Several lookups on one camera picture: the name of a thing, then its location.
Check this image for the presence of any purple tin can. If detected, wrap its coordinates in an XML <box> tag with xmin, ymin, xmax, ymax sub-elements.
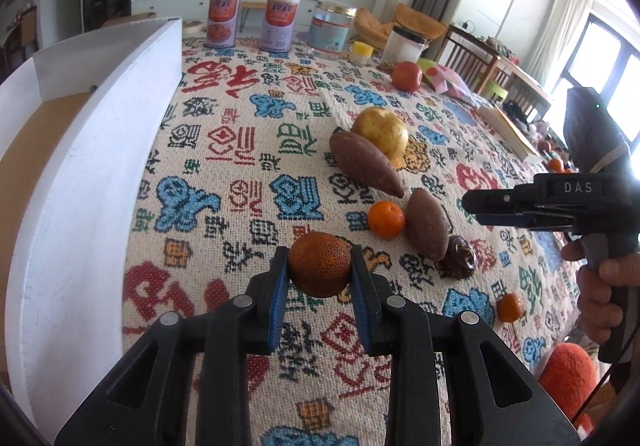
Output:
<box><xmin>205</xmin><ymin>0</ymin><xmax>242</xmax><ymax>49</ymax></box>
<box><xmin>258</xmin><ymin>0</ymin><xmax>300</xmax><ymax>53</ymax></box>

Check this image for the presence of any large silver blue tin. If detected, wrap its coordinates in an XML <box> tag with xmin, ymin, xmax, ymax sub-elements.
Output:
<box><xmin>306</xmin><ymin>0</ymin><xmax>357</xmax><ymax>58</ymax></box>

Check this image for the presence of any rough dark orange fruit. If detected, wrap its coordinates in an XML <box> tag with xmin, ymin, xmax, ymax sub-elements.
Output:
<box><xmin>288</xmin><ymin>232</ymin><xmax>352</xmax><ymax>298</ymax></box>

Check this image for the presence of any wooden chair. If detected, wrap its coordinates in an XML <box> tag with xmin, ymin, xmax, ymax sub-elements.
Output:
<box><xmin>436</xmin><ymin>25</ymin><xmax>551</xmax><ymax>119</ymax></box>

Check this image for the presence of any yellow apple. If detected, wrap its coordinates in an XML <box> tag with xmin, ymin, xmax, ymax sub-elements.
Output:
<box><xmin>350</xmin><ymin>107</ymin><xmax>409</xmax><ymax>160</ymax></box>

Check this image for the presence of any clear black lid canister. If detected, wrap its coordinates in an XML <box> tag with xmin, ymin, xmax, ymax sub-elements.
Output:
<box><xmin>382</xmin><ymin>26</ymin><xmax>428</xmax><ymax>64</ymax></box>

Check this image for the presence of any white cardboard box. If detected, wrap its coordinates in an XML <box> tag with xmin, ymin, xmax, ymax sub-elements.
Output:
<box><xmin>1</xmin><ymin>17</ymin><xmax>182</xmax><ymax>440</ymax></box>

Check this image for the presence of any white tv cabinet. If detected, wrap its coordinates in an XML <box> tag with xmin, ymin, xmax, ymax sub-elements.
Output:
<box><xmin>130</xmin><ymin>0</ymin><xmax>321</xmax><ymax>27</ymax></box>

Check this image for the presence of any left purple tin can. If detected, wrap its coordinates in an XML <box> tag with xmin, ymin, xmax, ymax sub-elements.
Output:
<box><xmin>205</xmin><ymin>0</ymin><xmax>242</xmax><ymax>49</ymax></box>

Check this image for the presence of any right purple tin can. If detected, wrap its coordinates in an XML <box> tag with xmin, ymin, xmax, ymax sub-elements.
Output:
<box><xmin>258</xmin><ymin>0</ymin><xmax>300</xmax><ymax>53</ymax></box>

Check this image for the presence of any brown cushioned lounge chair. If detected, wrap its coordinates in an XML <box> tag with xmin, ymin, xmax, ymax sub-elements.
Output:
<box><xmin>354</xmin><ymin>3</ymin><xmax>447</xmax><ymax>50</ymax></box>

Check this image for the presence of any orange cover book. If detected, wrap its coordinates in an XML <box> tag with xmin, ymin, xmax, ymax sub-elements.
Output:
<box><xmin>478</xmin><ymin>106</ymin><xmax>542</xmax><ymax>163</ymax></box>

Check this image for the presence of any person right hand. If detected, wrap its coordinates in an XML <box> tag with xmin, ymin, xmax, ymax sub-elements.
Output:
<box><xmin>576</xmin><ymin>252</ymin><xmax>639</xmax><ymax>344</ymax></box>

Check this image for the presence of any red apple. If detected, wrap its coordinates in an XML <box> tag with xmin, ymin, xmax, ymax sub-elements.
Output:
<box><xmin>390</xmin><ymin>62</ymin><xmax>423</xmax><ymax>93</ymax></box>

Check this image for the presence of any purple sweet potato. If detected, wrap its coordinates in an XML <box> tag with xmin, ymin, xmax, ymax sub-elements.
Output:
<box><xmin>329</xmin><ymin>131</ymin><xmax>405</xmax><ymax>198</ymax></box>
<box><xmin>405</xmin><ymin>188</ymin><xmax>449</xmax><ymax>262</ymax></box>

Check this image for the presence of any bright orange tangerine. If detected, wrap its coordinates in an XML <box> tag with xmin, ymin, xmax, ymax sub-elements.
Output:
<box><xmin>367</xmin><ymin>201</ymin><xmax>406</xmax><ymax>240</ymax></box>

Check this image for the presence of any small orange tangerine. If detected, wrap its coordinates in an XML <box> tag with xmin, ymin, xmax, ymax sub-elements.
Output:
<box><xmin>497</xmin><ymin>292</ymin><xmax>525</xmax><ymax>323</ymax></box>

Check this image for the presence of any small yellow lid jar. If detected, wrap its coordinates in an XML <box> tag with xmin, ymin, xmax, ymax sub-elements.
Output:
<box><xmin>348</xmin><ymin>41</ymin><xmax>374</xmax><ymax>66</ymax></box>

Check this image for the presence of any patterned woven tablecloth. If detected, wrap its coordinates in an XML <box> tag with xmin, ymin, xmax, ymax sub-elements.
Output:
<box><xmin>121</xmin><ymin>36</ymin><xmax>597</xmax><ymax>446</ymax></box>

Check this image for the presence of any pink snack bag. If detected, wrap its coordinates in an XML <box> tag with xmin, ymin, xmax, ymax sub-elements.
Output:
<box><xmin>418</xmin><ymin>58</ymin><xmax>472</xmax><ymax>100</ymax></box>

